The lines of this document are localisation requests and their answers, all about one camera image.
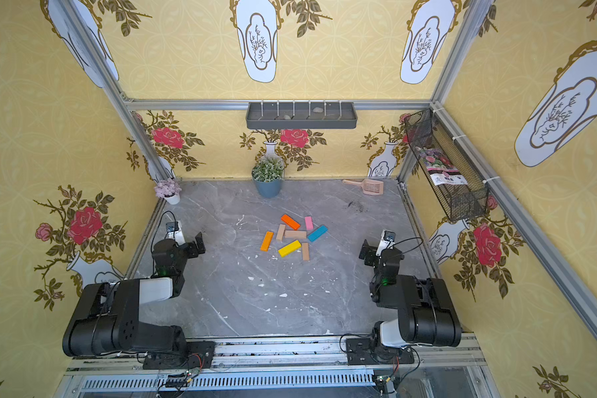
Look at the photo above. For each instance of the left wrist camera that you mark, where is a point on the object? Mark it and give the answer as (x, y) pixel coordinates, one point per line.
(174, 232)

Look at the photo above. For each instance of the yellow block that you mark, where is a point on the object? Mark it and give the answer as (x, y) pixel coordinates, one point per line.
(290, 248)

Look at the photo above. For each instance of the flower seed packet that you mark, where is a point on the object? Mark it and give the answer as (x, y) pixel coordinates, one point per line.
(439, 167)

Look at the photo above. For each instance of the pink flowers in white pot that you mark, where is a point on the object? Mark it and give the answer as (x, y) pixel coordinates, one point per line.
(169, 190)

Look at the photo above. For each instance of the grey wall shelf tray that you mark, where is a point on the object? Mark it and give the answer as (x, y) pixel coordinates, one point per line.
(301, 114)

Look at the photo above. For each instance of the teal block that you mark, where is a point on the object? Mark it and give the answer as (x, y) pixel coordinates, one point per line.
(317, 233)

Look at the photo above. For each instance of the black wire basket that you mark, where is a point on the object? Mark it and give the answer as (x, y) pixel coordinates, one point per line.
(459, 202)

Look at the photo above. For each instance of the pink block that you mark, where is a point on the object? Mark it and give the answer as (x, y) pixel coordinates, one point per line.
(309, 223)

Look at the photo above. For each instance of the red-orange block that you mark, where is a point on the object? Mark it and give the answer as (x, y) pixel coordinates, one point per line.
(290, 222)

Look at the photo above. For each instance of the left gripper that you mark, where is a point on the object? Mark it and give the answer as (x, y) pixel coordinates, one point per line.
(190, 247)

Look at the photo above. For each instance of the green plant in blue pot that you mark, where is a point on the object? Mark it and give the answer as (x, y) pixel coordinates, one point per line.
(267, 176)

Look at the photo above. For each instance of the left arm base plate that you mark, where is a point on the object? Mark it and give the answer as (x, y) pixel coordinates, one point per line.
(196, 355)

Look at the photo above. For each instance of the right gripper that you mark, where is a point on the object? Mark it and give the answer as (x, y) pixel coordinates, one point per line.
(373, 254)

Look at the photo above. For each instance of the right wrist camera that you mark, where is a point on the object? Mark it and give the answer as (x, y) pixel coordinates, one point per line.
(387, 240)

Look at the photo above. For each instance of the aluminium rail frame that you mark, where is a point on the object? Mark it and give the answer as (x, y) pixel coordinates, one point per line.
(281, 362)

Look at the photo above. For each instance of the amber orange block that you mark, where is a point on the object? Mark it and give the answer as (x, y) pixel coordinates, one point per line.
(265, 245)

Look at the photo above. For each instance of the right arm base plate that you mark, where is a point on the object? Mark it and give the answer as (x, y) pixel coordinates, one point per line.
(369, 351)

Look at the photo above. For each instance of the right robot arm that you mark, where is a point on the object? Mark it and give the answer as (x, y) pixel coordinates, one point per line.
(425, 311)

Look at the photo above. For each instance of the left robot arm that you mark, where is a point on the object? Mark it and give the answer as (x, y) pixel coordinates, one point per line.
(106, 318)

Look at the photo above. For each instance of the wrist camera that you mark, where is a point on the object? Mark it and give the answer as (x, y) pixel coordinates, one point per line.
(174, 232)
(387, 240)

